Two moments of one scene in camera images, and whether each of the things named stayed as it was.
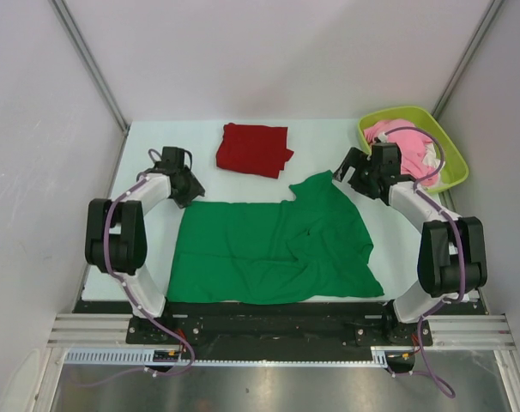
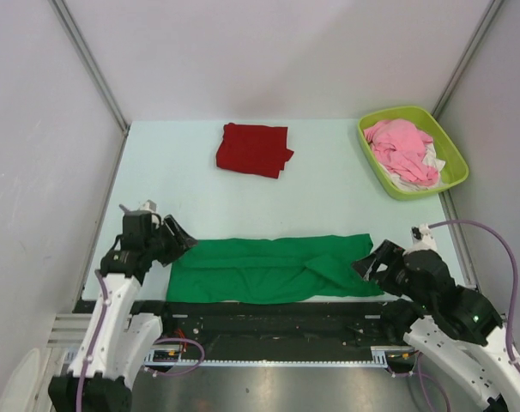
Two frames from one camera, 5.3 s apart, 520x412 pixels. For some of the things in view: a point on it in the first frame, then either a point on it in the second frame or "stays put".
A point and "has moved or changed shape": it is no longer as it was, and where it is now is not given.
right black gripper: (358, 160) to (388, 253)
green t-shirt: (312, 245) has moved or changed shape
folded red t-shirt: (255, 149) stays put
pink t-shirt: (413, 145) stays put
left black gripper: (194, 190) to (179, 242)
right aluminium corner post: (466, 57) stays put
